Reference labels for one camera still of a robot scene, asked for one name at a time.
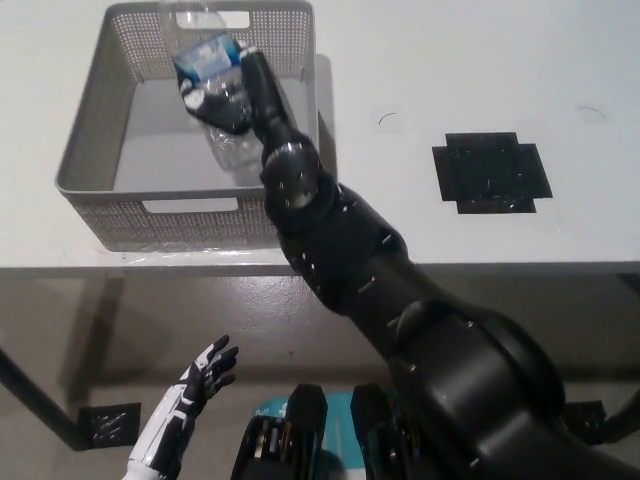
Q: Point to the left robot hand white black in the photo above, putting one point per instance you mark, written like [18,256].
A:
[172,415]

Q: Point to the grey metal table leg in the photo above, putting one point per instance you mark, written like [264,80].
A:
[40,400]

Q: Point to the clear plastic water bottle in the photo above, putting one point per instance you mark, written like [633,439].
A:
[210,55]

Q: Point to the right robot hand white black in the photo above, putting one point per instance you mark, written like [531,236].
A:
[225,107]

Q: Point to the black tape patch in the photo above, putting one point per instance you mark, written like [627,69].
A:
[492,170]

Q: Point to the grey perforated plastic basket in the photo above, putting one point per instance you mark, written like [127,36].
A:
[150,227]

